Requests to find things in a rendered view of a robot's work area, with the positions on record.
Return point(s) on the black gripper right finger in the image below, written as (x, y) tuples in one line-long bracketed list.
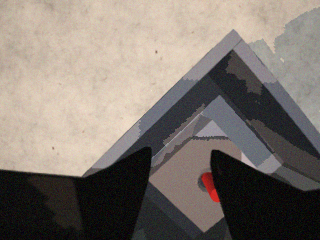
[(257, 206)]

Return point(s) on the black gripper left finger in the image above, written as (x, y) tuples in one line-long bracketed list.
[(101, 206)]

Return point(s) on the dark grey open box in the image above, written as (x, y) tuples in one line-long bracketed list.
[(234, 88)]

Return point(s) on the dark red peg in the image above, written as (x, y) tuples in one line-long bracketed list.
[(208, 182)]

